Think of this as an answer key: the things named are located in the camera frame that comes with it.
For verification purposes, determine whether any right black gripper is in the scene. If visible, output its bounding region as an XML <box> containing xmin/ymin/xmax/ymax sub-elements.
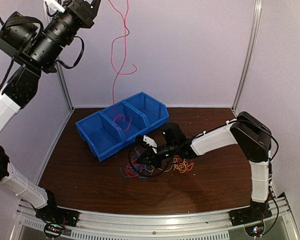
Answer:
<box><xmin>137</xmin><ymin>141</ymin><xmax>179</xmax><ymax>168</ymax></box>

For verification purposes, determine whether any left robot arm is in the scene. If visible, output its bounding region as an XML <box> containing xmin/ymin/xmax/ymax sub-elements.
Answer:
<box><xmin>0</xmin><ymin>0</ymin><xmax>101</xmax><ymax>222</ymax></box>

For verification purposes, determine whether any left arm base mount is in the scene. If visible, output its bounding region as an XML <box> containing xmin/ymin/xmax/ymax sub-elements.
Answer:
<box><xmin>33</xmin><ymin>193</ymin><xmax>79</xmax><ymax>239</ymax></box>

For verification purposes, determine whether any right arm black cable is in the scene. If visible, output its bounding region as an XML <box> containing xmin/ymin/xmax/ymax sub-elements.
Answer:
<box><xmin>127</xmin><ymin>139</ymin><xmax>188</xmax><ymax>179</ymax></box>

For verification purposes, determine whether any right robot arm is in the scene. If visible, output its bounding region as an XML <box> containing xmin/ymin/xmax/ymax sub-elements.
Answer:
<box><xmin>135</xmin><ymin>111</ymin><xmax>273</xmax><ymax>221</ymax></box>

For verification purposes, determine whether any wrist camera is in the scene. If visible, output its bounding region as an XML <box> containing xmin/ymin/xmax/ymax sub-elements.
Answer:
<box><xmin>142</xmin><ymin>135</ymin><xmax>158</xmax><ymax>154</ymax></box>
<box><xmin>44</xmin><ymin>0</ymin><xmax>65</xmax><ymax>13</ymax></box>

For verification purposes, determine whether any yellow cable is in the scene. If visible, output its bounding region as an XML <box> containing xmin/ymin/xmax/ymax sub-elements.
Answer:
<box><xmin>164</xmin><ymin>154</ymin><xmax>195</xmax><ymax>175</ymax></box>

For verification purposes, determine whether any aluminium frame post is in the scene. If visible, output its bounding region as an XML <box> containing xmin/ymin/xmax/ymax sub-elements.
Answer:
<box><xmin>231</xmin><ymin>0</ymin><xmax>263</xmax><ymax>116</ymax></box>
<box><xmin>41</xmin><ymin>0</ymin><xmax>75</xmax><ymax>113</ymax></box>

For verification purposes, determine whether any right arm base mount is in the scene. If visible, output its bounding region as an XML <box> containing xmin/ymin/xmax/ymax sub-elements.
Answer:
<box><xmin>229</xmin><ymin>200</ymin><xmax>272</xmax><ymax>238</ymax></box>

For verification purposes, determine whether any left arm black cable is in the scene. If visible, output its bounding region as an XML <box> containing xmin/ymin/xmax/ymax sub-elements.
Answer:
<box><xmin>0</xmin><ymin>0</ymin><xmax>86</xmax><ymax>101</ymax></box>

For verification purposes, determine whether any right aluminium frame post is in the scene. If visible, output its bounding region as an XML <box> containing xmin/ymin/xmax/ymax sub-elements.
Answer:
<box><xmin>231</xmin><ymin>0</ymin><xmax>263</xmax><ymax>116</ymax></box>

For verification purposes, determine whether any front aluminium rail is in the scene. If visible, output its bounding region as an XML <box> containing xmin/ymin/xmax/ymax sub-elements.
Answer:
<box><xmin>8</xmin><ymin>197</ymin><xmax>300</xmax><ymax>240</ymax></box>

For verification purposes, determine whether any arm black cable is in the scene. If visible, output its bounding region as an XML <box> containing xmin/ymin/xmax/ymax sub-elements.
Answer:
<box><xmin>0</xmin><ymin>0</ymin><xmax>86</xmax><ymax>101</ymax></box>
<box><xmin>127</xmin><ymin>139</ymin><xmax>188</xmax><ymax>179</ymax></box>

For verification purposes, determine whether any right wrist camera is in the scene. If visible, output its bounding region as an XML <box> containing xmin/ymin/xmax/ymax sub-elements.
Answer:
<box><xmin>142</xmin><ymin>135</ymin><xmax>158</xmax><ymax>154</ymax></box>

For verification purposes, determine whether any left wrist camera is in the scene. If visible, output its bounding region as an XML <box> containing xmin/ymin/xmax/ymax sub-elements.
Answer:
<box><xmin>44</xmin><ymin>0</ymin><xmax>65</xmax><ymax>13</ymax></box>

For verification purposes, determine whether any blue three-compartment bin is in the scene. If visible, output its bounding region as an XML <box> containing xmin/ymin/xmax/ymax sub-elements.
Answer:
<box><xmin>75</xmin><ymin>92</ymin><xmax>170</xmax><ymax>162</ymax></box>

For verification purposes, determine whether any blue cable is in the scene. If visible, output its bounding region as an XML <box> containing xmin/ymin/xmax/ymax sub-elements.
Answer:
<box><xmin>119</xmin><ymin>147</ymin><xmax>156</xmax><ymax>180</ymax></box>

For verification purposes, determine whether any left aluminium frame post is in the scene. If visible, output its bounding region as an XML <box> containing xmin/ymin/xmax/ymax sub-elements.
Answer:
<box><xmin>41</xmin><ymin>0</ymin><xmax>75</xmax><ymax>113</ymax></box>

